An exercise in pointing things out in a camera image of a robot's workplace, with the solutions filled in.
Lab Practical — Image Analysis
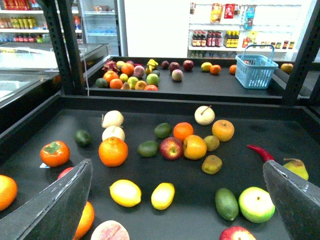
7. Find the dark green avocado left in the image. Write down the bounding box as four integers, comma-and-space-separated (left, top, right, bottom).
74, 129, 92, 147

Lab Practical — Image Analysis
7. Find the pink dragon fruit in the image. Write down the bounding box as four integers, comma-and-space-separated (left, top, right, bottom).
102, 60, 120, 73

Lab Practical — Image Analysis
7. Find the red apple middle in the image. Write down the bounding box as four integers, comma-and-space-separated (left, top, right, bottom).
159, 137, 183, 161

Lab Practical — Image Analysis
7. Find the red apple front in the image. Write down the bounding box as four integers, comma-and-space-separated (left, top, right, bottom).
219, 226, 256, 240

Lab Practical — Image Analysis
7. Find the yellow orange apple front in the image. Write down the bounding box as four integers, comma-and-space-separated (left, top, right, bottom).
183, 135, 207, 161

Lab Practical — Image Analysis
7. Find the bright green apple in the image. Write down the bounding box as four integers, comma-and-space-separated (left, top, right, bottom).
238, 186, 276, 224

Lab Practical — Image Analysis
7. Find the red apple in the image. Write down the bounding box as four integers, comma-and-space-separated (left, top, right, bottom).
159, 137, 183, 161
182, 59, 194, 72
219, 226, 256, 240

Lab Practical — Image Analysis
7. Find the white pear lower left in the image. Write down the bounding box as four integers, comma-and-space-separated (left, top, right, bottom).
101, 125, 126, 141

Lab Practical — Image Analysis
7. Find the yellow banana bunch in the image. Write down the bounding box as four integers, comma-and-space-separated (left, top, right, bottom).
145, 59, 159, 75

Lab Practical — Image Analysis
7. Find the orange behind left finger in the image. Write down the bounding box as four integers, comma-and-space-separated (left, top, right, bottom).
73, 201, 95, 240

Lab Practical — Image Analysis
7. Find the black fruit shelf frame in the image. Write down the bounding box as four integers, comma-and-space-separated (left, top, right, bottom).
0, 0, 320, 240

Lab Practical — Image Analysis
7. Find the brown kiwi upper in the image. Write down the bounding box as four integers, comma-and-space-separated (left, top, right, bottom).
203, 135, 220, 152

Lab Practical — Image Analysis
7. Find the green lime upper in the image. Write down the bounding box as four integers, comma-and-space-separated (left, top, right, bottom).
154, 122, 173, 139

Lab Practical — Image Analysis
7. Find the brown kiwi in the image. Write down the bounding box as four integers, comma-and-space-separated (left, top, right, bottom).
201, 155, 223, 175
203, 135, 220, 152

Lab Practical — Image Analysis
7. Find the small blue basket far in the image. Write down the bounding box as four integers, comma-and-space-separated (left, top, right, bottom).
235, 44, 279, 90

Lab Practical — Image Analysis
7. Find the yellow orange apple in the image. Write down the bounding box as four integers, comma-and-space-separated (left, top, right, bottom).
211, 119, 235, 142
183, 135, 207, 161

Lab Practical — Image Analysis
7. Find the white far goods shelf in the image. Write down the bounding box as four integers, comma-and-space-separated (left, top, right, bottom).
187, 0, 316, 62

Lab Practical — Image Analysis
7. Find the glass freezer chest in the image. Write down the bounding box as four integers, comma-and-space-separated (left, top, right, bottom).
0, 42, 111, 108

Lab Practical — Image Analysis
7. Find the far green apple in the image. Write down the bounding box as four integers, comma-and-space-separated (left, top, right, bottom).
146, 73, 160, 86

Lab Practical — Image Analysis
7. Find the left drinks shelf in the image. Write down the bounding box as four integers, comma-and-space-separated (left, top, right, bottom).
0, 0, 83, 45

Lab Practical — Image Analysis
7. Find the green lime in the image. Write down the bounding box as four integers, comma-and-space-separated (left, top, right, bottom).
215, 187, 239, 221
154, 122, 173, 139

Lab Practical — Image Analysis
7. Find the green lime front right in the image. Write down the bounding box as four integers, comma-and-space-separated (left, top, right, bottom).
215, 187, 239, 221

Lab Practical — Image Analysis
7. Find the white pear upper left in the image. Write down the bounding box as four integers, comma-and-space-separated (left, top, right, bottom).
101, 110, 124, 129

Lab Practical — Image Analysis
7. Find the far orange by lemon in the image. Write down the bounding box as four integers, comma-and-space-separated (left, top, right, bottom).
209, 64, 221, 75

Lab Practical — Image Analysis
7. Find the yellow orange apple back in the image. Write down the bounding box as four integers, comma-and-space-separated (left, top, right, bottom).
211, 119, 235, 142

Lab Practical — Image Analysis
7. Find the pink peach front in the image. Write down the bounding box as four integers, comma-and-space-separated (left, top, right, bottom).
90, 220, 130, 240

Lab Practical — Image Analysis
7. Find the orange persimmon green leaf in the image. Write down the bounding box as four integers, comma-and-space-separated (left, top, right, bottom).
40, 140, 71, 167

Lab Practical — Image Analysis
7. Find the yellow green pear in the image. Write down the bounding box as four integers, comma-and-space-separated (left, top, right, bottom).
283, 158, 309, 180

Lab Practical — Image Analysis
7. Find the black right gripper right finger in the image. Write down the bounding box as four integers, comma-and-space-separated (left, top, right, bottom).
262, 160, 320, 240

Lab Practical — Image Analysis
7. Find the red chili pepper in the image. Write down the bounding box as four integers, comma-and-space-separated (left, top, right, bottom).
247, 144, 275, 162

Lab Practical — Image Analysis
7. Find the green avocado middle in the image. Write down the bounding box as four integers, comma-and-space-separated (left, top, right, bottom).
137, 140, 160, 158

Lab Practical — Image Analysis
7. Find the orange at left edge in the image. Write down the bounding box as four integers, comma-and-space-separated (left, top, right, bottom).
0, 174, 18, 211

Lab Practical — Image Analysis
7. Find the small orange mandarin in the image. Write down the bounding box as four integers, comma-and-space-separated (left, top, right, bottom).
173, 122, 194, 142

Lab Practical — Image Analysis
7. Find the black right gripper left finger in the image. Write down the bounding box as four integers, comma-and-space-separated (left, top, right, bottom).
0, 158, 93, 240

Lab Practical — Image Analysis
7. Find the yellow lemon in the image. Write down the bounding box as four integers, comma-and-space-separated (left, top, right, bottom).
200, 62, 212, 72
109, 179, 142, 208
151, 182, 175, 211

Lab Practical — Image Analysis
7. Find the brown kiwi lower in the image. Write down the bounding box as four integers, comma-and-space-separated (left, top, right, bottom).
201, 155, 223, 175

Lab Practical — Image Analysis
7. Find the large orange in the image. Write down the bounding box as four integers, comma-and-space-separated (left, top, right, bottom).
98, 136, 129, 167

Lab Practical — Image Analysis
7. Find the far red apple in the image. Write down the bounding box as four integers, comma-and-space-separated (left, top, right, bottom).
182, 59, 194, 72

